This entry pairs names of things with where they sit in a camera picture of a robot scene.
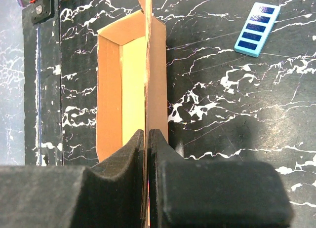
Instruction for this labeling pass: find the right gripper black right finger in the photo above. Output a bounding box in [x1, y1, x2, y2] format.
[147, 129, 294, 228]

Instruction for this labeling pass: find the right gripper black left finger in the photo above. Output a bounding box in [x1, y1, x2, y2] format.
[0, 130, 144, 228]

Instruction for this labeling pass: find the cardboard box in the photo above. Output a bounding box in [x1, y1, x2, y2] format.
[95, 0, 169, 228]

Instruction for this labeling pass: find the small blue plastic piece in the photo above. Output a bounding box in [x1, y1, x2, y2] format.
[234, 2, 280, 58]

